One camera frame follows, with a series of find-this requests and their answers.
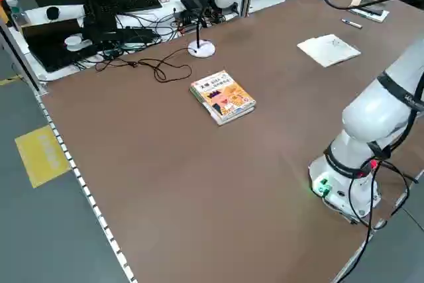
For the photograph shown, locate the white lined notebook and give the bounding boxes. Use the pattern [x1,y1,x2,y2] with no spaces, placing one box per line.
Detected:
[296,34,362,68]

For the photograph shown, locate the blue white whiteboard marker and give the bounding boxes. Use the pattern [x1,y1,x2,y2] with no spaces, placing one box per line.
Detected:
[341,17,363,28]

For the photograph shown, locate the black keyboard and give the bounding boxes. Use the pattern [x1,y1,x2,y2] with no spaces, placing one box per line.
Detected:
[99,0,164,15]

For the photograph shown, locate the small circuit board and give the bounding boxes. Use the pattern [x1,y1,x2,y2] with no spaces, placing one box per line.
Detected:
[177,9,208,34]

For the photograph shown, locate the white desk lamp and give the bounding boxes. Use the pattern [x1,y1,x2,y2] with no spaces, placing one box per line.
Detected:
[187,0,239,58]

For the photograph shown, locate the white round gadget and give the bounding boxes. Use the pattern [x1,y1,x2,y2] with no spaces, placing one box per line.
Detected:
[64,33,94,53]

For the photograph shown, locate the orange illustrated book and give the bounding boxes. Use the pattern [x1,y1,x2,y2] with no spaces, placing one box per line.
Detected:
[189,70,257,127]

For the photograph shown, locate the black laptop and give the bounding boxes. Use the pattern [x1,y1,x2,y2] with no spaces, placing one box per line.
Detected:
[21,17,100,74]

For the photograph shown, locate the clear bottle white cap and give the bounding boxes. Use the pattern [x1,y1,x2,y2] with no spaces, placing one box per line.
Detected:
[5,0,24,30]

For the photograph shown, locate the yellow emergency stop box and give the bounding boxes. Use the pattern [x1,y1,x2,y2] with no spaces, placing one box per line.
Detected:
[0,0,9,27]

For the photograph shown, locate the dark book with hands cover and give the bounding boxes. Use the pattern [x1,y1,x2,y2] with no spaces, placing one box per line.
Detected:
[350,0,388,16]

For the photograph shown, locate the white and blue book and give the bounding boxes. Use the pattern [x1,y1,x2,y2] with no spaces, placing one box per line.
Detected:
[348,7,390,24]

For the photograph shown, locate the yellow floor sticker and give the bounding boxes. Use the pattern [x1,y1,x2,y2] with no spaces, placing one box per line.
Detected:
[14,125,72,189]

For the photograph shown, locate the white segmented edge strip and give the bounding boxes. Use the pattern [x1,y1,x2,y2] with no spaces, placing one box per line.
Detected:
[35,93,138,283]

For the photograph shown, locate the black lamp cable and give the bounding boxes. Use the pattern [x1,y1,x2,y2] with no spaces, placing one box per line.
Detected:
[95,47,193,83]

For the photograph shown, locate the aluminium frame beam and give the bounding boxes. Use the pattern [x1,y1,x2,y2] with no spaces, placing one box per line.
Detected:
[0,19,50,95]

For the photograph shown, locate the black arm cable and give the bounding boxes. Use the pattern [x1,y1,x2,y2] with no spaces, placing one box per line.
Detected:
[313,0,424,181]

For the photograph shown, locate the black base cable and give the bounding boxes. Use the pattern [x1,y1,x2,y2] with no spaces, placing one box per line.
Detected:
[331,158,420,283]

